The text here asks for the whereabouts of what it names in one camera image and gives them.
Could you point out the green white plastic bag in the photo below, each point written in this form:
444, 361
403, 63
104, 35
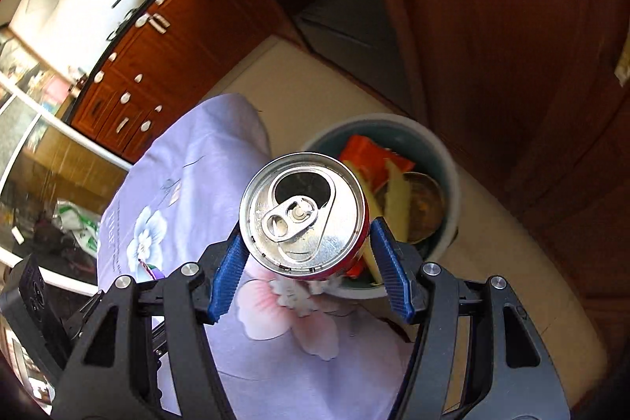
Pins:
78, 223

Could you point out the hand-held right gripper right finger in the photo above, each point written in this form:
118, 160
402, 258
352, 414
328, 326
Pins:
389, 262

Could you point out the purple floral cloth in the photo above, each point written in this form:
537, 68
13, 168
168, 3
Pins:
197, 164

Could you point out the yellow corn husk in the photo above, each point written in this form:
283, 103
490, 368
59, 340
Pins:
393, 193

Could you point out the small purple wrapper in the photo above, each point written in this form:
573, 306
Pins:
156, 272

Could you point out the grey trash bin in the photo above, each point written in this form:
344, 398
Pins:
325, 144

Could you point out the red drink can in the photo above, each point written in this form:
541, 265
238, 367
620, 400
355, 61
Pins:
300, 213

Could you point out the brown coconut shell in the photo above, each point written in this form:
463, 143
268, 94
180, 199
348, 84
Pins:
423, 208

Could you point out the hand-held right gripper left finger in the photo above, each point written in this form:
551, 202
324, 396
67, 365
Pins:
229, 272

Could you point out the glass sliding door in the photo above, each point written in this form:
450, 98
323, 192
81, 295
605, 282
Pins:
59, 154

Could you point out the orange snack packet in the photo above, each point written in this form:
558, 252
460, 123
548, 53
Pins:
374, 154

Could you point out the brown wooden cabinet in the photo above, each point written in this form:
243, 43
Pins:
187, 31

